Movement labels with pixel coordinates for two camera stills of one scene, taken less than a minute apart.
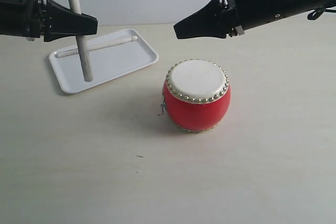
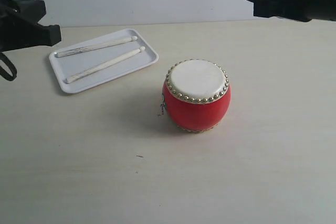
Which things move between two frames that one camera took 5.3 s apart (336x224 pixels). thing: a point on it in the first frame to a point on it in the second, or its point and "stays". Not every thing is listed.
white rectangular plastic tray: x=108 y=64 stays
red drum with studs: x=196 y=95 stays
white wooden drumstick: x=81 y=40 to x=103 y=65
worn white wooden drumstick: x=74 y=51 stays
